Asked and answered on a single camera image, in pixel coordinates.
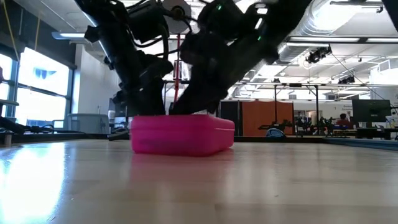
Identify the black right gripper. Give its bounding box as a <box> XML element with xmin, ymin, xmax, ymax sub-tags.
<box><xmin>169</xmin><ymin>29</ymin><xmax>277</xmax><ymax>114</ymax></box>

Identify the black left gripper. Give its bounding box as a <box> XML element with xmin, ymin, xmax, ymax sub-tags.
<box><xmin>119</xmin><ymin>57</ymin><xmax>174</xmax><ymax>116</ymax></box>

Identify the pink plastic supply box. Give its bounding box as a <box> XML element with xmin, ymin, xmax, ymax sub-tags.
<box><xmin>130</xmin><ymin>114</ymin><xmax>236</xmax><ymax>157</ymax></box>

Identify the black partition panel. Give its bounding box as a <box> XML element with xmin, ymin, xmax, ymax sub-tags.
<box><xmin>219</xmin><ymin>100</ymin><xmax>241</xmax><ymax>137</ymax></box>

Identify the grey plastic bin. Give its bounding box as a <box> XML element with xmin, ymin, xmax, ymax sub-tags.
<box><xmin>63</xmin><ymin>113</ymin><xmax>110</xmax><ymax>134</ymax></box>

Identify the blue rounded object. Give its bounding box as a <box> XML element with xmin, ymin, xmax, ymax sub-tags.
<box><xmin>266</xmin><ymin>128</ymin><xmax>286</xmax><ymax>138</ymax></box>

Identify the long ceiling light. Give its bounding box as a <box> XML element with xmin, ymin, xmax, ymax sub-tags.
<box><xmin>51</xmin><ymin>30</ymin><xmax>91</xmax><ymax>41</ymax></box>

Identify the large window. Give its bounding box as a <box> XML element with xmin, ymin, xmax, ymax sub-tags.
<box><xmin>0</xmin><ymin>46</ymin><xmax>76</xmax><ymax>128</ymax></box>

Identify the person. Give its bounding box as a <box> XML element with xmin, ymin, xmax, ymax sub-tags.
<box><xmin>337</xmin><ymin>113</ymin><xmax>351</xmax><ymax>127</ymax></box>

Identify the black computer monitor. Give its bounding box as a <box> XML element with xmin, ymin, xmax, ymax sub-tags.
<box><xmin>352</xmin><ymin>99</ymin><xmax>392</xmax><ymax>128</ymax></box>

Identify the orange partition wall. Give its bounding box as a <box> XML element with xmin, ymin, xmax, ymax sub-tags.
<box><xmin>241</xmin><ymin>100</ymin><xmax>295</xmax><ymax>137</ymax></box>

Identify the black metal rig frame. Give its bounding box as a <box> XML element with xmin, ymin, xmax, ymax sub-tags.
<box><xmin>236</xmin><ymin>82</ymin><xmax>321</xmax><ymax>133</ymax></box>

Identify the black ceiling camera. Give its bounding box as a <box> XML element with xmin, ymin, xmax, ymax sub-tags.
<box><xmin>306</xmin><ymin>46</ymin><xmax>333</xmax><ymax>65</ymax></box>

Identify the silver ceiling duct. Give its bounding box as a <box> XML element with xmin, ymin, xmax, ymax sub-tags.
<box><xmin>278</xmin><ymin>0</ymin><xmax>338</xmax><ymax>63</ymax></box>

